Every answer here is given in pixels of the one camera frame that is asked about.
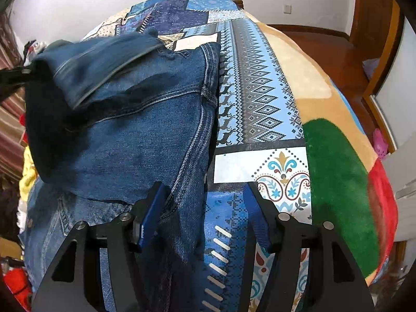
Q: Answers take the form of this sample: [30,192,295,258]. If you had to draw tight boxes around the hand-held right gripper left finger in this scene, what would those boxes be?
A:
[31,181,170,312]

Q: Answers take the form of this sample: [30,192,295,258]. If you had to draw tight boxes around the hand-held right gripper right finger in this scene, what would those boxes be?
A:
[243,181,378,312]

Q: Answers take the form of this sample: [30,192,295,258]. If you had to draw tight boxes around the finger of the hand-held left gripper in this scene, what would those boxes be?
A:
[0,66,34,87]

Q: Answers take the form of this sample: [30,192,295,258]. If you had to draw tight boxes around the blue denim jeans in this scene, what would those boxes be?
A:
[20,28,222,312]

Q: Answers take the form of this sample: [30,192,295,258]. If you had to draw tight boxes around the pile of mixed clothes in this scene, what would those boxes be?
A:
[23,38,50,66]

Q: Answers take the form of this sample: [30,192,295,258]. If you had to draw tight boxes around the striped brown curtain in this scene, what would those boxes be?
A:
[0,9,27,183]

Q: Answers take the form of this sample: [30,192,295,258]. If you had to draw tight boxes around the multicolour plush blanket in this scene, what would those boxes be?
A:
[244,9,399,287]

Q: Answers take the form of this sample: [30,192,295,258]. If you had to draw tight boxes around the yellow cartoon blanket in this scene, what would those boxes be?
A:
[19,143,38,203]

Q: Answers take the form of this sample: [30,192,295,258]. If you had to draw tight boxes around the blue patchwork bed sheet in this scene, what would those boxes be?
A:
[80,0,313,312]

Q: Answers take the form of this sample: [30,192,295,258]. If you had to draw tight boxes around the pink slipper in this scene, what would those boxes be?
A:
[372,128,389,160]

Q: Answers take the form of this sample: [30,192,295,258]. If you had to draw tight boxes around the white cabinet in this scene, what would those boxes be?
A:
[393,136,416,243]

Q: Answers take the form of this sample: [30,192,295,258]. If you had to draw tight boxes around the red cloth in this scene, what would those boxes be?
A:
[4,256,34,303]

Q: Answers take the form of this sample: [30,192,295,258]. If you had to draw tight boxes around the pale purple cloth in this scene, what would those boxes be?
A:
[362,58,381,81]

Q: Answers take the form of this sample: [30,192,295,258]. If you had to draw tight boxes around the wooden wardrobe with white door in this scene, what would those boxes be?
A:
[361,0,416,157]

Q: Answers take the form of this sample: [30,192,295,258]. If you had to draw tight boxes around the brown wooden door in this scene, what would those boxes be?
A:
[346,0,396,64]

